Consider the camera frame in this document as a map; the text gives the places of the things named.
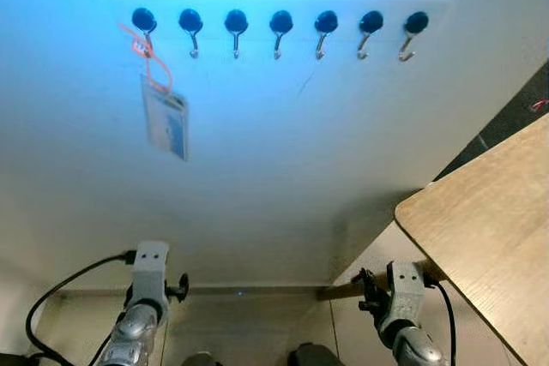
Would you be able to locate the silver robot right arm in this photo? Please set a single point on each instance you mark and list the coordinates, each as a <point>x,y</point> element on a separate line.
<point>412,347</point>

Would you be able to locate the black wall hook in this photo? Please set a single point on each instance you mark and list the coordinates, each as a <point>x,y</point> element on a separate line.
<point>281,22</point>
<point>143,19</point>
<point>190,20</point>
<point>327,22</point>
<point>416,22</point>
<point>236,21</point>
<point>371,22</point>

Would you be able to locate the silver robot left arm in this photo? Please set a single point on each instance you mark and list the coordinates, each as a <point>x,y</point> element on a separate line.
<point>129,336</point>

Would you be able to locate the black floor mat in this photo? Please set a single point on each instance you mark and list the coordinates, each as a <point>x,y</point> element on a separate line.
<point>515,117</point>

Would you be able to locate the grey robot right leg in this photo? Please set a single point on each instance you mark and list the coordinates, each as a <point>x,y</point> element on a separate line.
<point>316,356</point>

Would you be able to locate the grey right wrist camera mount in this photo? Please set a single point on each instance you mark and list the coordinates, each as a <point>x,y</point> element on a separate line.
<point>406,293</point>

